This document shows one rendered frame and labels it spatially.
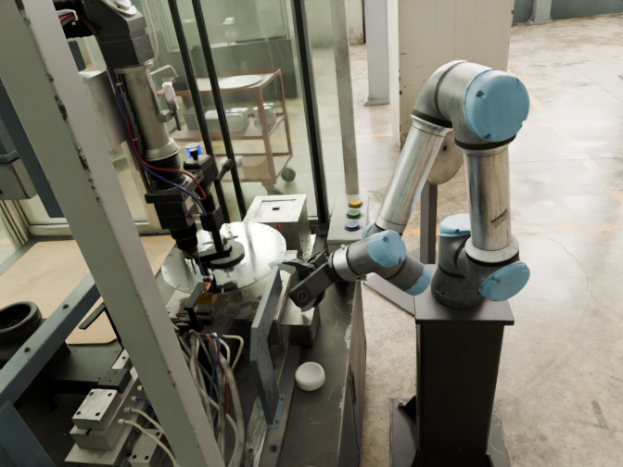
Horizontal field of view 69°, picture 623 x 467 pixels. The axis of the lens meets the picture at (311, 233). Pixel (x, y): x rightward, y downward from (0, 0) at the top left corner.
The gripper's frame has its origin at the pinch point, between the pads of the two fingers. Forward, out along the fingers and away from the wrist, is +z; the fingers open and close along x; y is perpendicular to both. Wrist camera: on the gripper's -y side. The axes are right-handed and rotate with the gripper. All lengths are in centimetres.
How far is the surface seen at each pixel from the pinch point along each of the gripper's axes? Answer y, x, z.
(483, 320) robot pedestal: 24, -35, -30
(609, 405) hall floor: 78, -119, -25
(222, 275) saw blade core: -7.4, 11.7, 7.0
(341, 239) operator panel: 24.8, -0.9, -4.3
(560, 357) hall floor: 97, -109, -9
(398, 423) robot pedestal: 36, -82, 33
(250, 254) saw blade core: 2.9, 11.3, 6.0
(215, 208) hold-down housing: -5.2, 26.4, -3.2
